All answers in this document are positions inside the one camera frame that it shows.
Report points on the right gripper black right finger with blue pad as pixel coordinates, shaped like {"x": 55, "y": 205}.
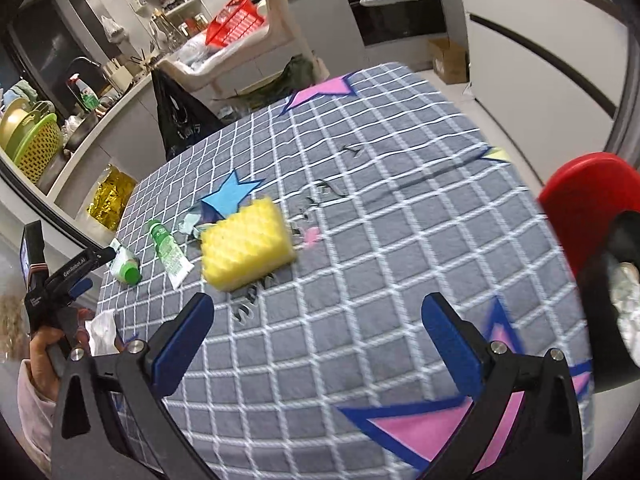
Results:
{"x": 523, "y": 421}

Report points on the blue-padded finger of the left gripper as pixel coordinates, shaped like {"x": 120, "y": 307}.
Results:
{"x": 81, "y": 287}

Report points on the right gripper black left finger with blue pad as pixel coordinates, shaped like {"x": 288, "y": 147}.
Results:
{"x": 88, "y": 439}

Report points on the small green-capped bottle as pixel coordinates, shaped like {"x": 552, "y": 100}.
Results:
{"x": 125, "y": 265}

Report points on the green tube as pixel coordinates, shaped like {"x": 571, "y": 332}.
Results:
{"x": 171, "y": 256}

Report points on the yellow sponge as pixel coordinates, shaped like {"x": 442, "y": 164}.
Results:
{"x": 247, "y": 246}

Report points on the blue snack bag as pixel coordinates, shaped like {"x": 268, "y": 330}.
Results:
{"x": 196, "y": 222}

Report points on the red trash bin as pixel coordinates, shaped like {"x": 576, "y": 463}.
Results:
{"x": 592, "y": 204}

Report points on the person's left hand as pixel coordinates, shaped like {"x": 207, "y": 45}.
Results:
{"x": 44, "y": 378}

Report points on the white crumpled tissue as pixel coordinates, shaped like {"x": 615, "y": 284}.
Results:
{"x": 102, "y": 333}

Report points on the gold foil bag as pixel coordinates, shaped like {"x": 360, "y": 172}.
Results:
{"x": 108, "y": 202}

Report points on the yellow-green colander basket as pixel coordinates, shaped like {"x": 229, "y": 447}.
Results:
{"x": 30, "y": 136}

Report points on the spray bottle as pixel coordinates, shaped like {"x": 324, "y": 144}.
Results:
{"x": 84, "y": 94}

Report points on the black plastic bag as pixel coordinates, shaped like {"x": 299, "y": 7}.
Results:
{"x": 182, "y": 118}

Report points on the grey checked tablecloth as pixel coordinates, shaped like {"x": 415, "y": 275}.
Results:
{"x": 326, "y": 371}

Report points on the red plastic basket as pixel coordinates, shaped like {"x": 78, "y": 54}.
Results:
{"x": 238, "y": 19}

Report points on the cardboard box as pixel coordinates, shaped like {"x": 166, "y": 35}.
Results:
{"x": 450, "y": 61}

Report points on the black built-in oven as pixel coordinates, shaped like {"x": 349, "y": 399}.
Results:
{"x": 388, "y": 20}

